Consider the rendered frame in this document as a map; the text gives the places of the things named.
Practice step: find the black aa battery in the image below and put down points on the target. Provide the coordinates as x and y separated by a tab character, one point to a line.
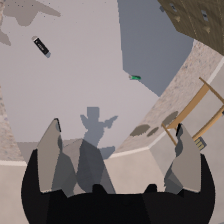
41	46

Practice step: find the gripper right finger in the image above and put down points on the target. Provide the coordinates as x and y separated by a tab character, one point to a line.
189	176

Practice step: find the wooden chest of drawers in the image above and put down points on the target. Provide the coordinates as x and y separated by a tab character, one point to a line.
206	1

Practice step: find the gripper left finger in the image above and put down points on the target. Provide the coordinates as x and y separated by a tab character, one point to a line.
49	177

